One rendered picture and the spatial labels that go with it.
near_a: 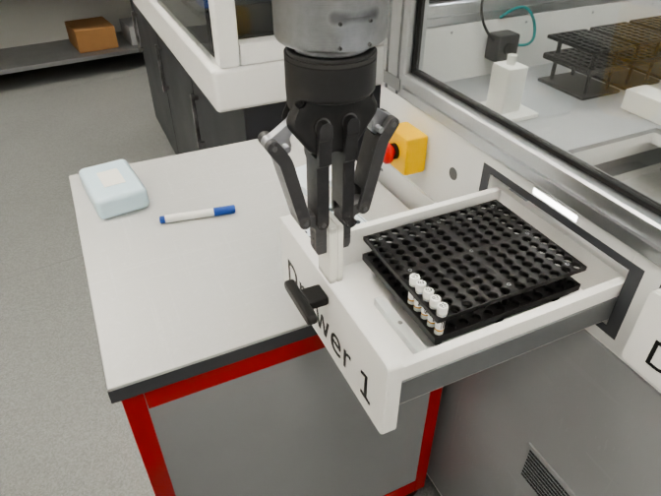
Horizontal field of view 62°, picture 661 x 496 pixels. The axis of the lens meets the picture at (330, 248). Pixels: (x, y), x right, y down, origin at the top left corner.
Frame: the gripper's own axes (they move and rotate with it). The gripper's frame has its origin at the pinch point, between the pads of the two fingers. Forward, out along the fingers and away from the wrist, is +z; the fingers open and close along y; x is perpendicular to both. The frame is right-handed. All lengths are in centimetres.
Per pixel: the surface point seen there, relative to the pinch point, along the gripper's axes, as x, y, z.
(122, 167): 65, -15, 19
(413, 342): -3.6, 9.2, 14.5
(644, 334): -15.5, 32.6, 12.3
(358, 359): -5.7, 0.6, 11.2
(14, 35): 416, -50, 78
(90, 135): 273, -19, 99
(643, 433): -19.8, 34.4, 26.8
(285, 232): 15.0, 0.6, 7.8
